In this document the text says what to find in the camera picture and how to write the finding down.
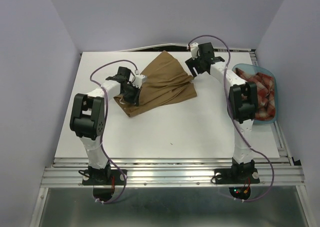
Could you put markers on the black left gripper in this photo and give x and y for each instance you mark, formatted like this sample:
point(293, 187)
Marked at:
point(135, 100)

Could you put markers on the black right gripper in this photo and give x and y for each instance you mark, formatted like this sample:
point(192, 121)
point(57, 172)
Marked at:
point(190, 63)

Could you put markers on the tan brown skirt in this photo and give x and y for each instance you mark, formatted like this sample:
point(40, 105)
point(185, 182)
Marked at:
point(167, 83)

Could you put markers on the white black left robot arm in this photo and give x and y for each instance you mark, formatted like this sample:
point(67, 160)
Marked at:
point(88, 120)

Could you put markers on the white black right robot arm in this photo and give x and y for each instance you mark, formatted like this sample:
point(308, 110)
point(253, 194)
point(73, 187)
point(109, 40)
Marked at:
point(242, 104)

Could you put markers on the teal plastic basket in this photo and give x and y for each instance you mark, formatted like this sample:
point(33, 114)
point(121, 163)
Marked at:
point(252, 69)

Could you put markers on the red plaid skirt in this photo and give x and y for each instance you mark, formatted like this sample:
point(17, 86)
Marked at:
point(266, 86)

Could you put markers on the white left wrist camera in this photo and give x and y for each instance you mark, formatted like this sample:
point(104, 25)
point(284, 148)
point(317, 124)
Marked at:
point(138, 80)

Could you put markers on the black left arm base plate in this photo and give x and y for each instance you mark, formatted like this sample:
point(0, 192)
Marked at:
point(101, 177)

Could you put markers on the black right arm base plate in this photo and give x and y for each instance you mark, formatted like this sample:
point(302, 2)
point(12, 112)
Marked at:
point(227, 176)

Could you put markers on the aluminium table frame rail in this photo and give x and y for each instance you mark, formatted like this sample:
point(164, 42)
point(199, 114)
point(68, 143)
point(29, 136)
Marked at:
point(170, 154)

